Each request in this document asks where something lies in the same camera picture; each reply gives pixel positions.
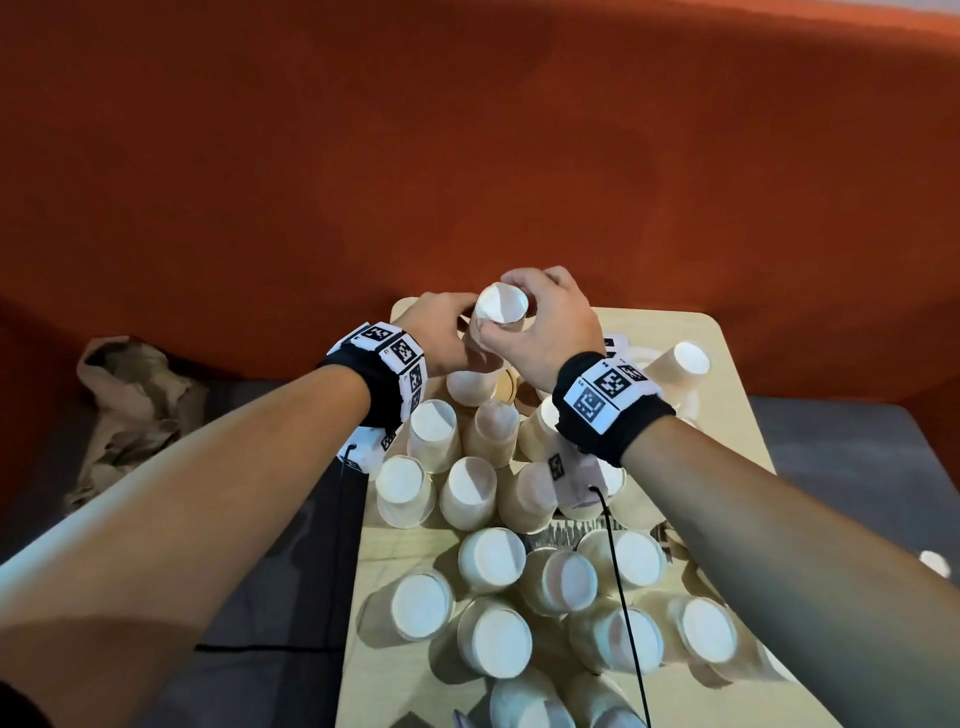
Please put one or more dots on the person's right hand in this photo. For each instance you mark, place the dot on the person's right hand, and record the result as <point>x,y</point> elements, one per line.
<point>559,337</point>

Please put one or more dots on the person's left hand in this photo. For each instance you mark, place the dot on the person's left hand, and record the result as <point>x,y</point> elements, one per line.
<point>431,330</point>

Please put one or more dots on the person's left thumb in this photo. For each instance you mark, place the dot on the person's left thumb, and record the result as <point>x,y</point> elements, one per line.
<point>459,304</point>

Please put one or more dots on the person's right thumb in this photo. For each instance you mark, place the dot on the person's right thumb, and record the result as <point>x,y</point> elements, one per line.
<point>499,336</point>

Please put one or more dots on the single upturned paper cup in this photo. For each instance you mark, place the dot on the single upturned paper cup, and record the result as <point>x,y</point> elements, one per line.
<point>501,304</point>

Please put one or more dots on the person's right forearm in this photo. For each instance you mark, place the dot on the person's right forearm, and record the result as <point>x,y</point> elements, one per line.
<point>787,570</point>

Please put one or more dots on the person's left forearm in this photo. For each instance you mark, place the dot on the person's left forearm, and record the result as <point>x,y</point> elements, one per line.
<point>187,525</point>

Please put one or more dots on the black wristband with marker blocks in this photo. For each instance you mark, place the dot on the black wristband with marker blocks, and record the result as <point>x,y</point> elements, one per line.
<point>607,409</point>
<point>394,375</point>

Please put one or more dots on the orange sofa backrest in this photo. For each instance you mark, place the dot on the orange sofa backrest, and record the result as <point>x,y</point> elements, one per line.
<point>480,150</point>

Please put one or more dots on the pile of paper cups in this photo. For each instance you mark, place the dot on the pile of paper cups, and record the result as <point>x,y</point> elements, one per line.
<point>491,559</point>

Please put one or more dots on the crumpled brown paper bag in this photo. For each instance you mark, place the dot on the crumpled brown paper bag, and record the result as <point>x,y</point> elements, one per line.
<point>131,416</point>

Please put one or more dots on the small white round object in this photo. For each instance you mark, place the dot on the small white round object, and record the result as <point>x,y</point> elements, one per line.
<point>934,563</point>

